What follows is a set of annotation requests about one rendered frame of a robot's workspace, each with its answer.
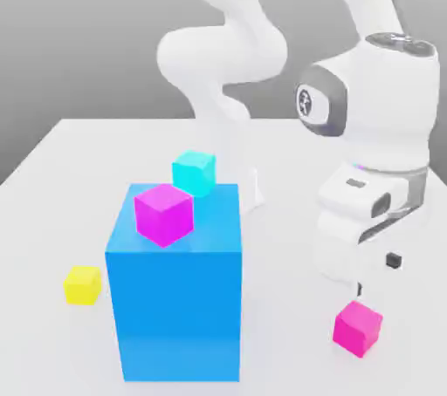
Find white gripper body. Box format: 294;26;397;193
311;206;426;289

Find small pink cube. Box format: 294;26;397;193
332;300;384;358

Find small cyan cube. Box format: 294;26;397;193
171;149;217;198

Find small magenta cube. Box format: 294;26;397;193
134;183;195;249

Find small yellow cube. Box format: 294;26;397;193
63;265;103;307

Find large blue box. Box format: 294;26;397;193
104;182;243;383

